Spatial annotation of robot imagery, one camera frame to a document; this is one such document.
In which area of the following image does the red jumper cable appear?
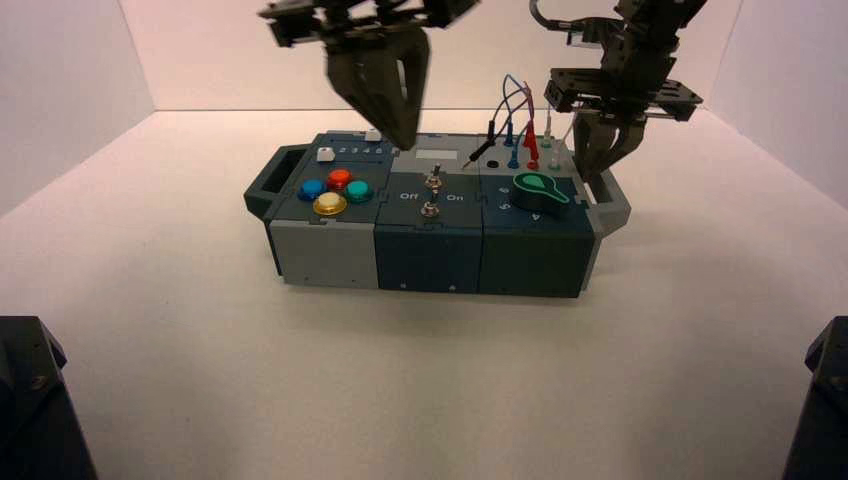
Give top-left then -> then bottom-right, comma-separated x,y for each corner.
521,79 -> 543,172

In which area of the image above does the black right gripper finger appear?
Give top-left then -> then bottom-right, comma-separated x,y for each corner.
598,121 -> 649,178
572,117 -> 615,183

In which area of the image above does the grey and teal control box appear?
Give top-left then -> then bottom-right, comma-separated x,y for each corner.
243,131 -> 633,300

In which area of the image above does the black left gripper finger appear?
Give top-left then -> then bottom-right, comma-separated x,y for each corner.
324,42 -> 417,152
396,29 -> 433,144

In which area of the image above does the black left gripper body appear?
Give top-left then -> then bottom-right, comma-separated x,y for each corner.
256,0 -> 480,56

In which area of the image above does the green rotary knob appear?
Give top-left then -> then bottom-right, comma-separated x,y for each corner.
511,171 -> 571,215

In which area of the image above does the yellow round push button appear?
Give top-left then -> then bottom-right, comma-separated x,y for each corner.
312,192 -> 349,217

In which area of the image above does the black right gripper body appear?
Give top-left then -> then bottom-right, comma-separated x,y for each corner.
543,58 -> 704,127

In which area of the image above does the white jumper cable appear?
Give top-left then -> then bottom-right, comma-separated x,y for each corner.
541,109 -> 574,172

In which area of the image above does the black jumper cable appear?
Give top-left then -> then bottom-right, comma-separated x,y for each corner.
462,88 -> 531,168

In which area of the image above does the blue jumper cable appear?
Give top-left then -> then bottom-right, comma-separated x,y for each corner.
500,72 -> 538,170

